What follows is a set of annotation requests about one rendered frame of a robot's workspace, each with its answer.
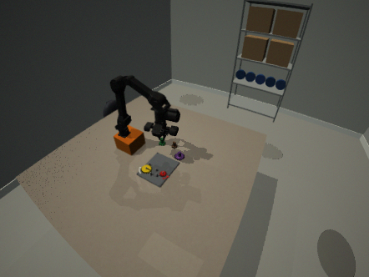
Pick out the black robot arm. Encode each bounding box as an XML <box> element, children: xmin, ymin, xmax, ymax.
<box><xmin>110</xmin><ymin>75</ymin><xmax>180</xmax><ymax>138</ymax></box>

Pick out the purple gear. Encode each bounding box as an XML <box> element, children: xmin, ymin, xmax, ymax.
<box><xmin>174</xmin><ymin>151</ymin><xmax>185</xmax><ymax>160</ymax></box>

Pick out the brown gear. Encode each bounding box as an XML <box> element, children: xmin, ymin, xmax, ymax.
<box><xmin>171</xmin><ymin>141</ymin><xmax>178</xmax><ymax>149</ymax></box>

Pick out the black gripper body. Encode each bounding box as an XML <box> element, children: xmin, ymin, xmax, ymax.
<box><xmin>144</xmin><ymin>119</ymin><xmax>179</xmax><ymax>136</ymax></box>

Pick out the yellow gear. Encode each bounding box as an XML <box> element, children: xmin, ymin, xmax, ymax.
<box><xmin>141</xmin><ymin>164</ymin><xmax>152</xmax><ymax>173</ymax></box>

